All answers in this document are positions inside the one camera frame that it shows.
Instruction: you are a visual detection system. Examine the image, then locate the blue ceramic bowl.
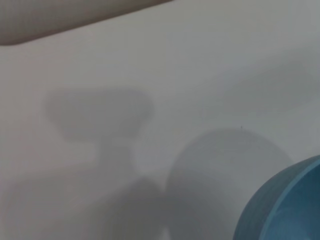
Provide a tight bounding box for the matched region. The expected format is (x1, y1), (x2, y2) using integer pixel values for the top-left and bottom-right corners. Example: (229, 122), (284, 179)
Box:
(233, 154), (320, 240)

